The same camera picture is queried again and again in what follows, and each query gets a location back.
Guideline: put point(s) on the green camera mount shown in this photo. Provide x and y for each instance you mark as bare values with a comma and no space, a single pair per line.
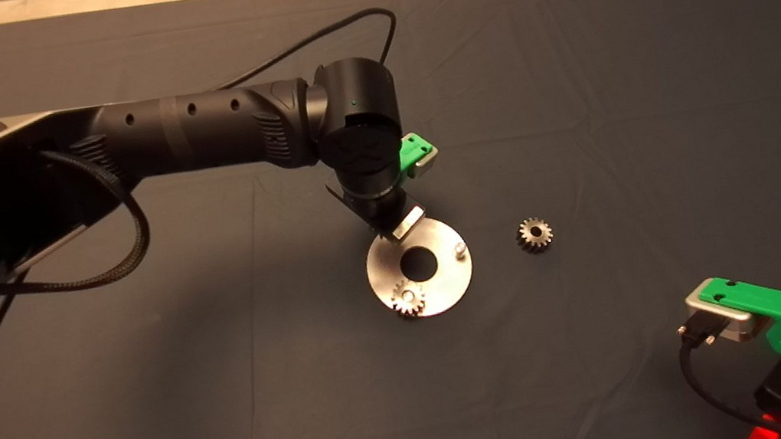
759,300
415,148

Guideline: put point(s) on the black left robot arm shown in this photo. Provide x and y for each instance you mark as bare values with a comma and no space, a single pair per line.
207,131

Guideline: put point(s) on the green right camera mount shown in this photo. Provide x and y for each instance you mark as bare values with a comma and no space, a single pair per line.
759,300

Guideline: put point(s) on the green left camera mount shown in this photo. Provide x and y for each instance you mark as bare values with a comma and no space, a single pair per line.
415,148

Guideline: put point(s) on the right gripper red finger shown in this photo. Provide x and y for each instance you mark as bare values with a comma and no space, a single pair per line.
767,434

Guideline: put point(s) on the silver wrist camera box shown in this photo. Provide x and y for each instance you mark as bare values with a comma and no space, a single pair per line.
723,321
430,161

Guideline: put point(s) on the round metal carrier plate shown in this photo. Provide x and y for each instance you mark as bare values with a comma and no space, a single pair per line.
450,284

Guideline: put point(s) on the small steel planetary gear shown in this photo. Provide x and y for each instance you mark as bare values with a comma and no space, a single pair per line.
403,306
527,242

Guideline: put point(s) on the dark grey table cloth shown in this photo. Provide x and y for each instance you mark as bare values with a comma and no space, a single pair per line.
569,69

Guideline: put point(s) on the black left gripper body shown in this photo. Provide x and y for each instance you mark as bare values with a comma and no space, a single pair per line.
390,216

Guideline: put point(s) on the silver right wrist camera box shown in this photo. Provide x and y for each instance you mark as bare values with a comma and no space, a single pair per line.
723,321

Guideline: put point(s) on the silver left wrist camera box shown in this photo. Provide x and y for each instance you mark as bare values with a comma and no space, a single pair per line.
430,161

